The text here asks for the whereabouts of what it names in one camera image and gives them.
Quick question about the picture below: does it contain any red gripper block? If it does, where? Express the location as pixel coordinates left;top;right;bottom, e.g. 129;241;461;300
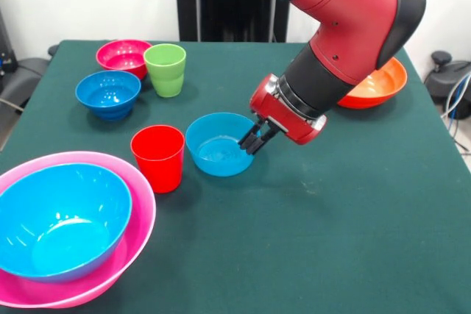
238;73;327;156

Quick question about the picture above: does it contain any small light blue ridged bowl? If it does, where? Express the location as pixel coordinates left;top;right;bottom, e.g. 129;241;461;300
185;112;262;178

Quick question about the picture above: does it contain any green cup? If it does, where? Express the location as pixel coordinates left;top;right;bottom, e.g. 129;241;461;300
143;43;187;99

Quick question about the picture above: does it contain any large pink bowl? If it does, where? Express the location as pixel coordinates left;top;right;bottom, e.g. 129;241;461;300
0;151;157;310

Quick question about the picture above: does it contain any small dark blue bowl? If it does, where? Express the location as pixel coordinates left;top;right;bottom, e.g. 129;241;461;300
75;70;142;121

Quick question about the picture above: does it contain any large blue bowl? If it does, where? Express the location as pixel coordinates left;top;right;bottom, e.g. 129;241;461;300
0;163;133;284

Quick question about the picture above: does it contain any dark green tablecloth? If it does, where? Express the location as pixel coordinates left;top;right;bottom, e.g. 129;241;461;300
0;39;471;314

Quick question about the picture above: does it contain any red cup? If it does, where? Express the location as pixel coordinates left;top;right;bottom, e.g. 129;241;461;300
130;124;185;194

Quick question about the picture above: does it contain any large orange bowl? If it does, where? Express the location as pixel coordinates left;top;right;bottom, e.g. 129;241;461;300
336;57;408;110

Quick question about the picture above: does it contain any small pink-red bowl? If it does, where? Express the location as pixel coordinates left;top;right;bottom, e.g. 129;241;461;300
95;39;153;80

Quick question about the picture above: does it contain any black floor stand base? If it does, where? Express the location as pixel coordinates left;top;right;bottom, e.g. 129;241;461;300
422;50;471;121
0;57;49;109

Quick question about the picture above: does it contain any black equipment rack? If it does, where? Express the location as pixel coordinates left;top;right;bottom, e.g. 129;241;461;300
0;8;16;76

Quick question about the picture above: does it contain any bundle of floor cables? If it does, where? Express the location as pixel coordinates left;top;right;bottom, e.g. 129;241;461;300
439;71;471;155

